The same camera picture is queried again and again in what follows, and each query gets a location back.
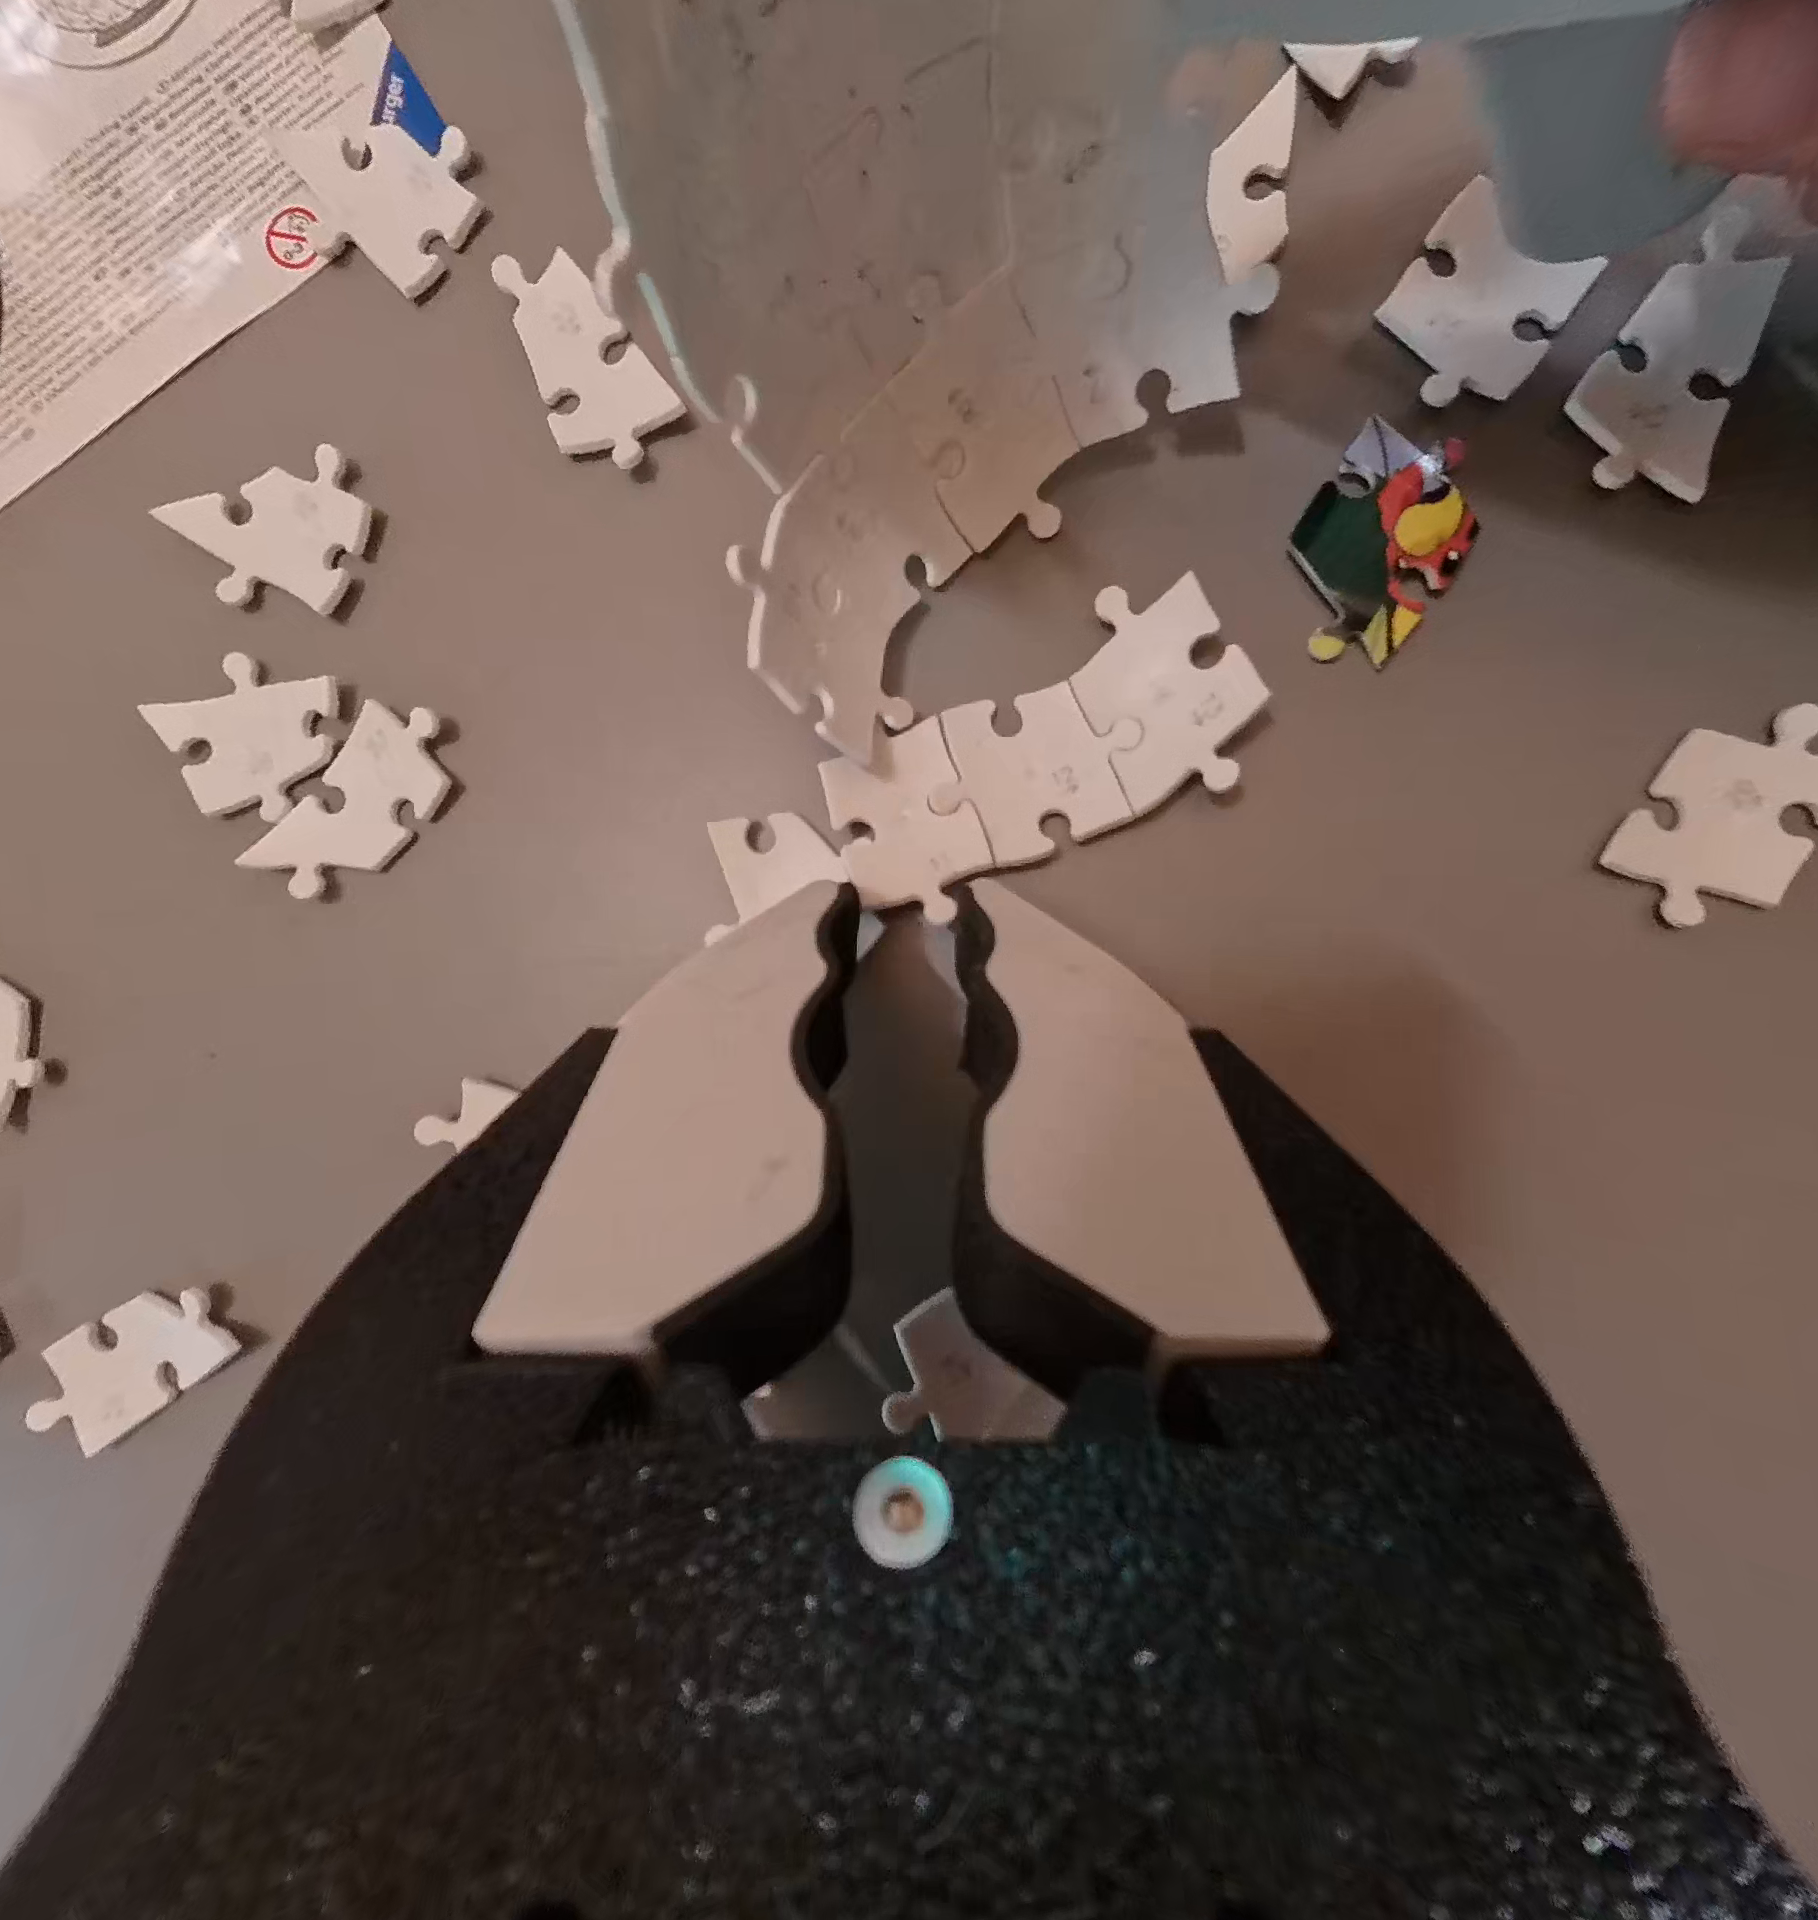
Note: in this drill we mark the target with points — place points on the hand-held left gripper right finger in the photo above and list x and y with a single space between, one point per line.
1134 1172

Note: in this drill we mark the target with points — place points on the white instruction sheet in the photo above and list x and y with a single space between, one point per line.
128 180

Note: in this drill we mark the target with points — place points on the joined three-piece puzzle strip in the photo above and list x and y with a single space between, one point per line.
1058 764

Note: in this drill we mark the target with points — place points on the scattered white puzzle pieces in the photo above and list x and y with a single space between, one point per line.
1720 826

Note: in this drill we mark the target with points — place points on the colourful printed puzzle piece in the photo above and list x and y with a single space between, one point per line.
1397 541

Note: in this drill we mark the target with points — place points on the person's right hand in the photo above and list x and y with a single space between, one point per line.
1794 106

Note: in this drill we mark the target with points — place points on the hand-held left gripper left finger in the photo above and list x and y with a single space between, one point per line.
668 1172

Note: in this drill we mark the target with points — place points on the partly built puzzle ball shell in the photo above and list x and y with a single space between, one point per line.
910 437

